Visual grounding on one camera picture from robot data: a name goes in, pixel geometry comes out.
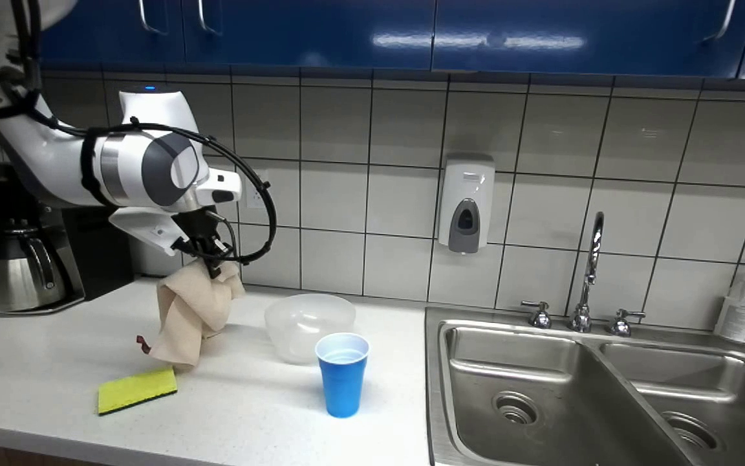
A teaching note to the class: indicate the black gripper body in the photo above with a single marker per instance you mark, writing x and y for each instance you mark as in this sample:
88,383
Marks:
206,231

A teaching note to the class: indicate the beige woven towel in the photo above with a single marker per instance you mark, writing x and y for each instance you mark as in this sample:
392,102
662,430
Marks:
193,313

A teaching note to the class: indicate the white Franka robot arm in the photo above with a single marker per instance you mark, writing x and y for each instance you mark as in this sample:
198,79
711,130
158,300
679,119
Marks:
52,156

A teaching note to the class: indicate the translucent white plastic bowl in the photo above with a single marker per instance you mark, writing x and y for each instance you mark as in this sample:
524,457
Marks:
303,325

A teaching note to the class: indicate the black coffee maker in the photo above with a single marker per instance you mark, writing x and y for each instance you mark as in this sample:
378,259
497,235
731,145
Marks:
88,250

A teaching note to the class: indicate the yellow green sponge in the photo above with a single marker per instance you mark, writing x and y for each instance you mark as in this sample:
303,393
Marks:
134,388

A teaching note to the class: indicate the blue plastic cup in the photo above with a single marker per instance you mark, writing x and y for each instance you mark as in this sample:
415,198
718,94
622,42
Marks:
341,378

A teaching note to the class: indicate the steel coffee carafe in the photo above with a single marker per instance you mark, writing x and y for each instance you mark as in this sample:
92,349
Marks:
19,274

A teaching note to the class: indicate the stainless steel double sink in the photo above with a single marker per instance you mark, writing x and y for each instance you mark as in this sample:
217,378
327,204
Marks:
561,388

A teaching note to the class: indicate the chrome sink faucet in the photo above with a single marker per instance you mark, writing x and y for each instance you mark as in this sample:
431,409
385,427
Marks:
592,250

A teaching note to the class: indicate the clear plastic soap bottle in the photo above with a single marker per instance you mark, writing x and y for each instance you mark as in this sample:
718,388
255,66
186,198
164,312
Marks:
739,312

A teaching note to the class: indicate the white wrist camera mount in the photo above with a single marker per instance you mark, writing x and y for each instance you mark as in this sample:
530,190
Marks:
142,225

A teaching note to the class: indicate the white wall soap dispenser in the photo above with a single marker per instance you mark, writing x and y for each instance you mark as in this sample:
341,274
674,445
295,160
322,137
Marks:
467,198

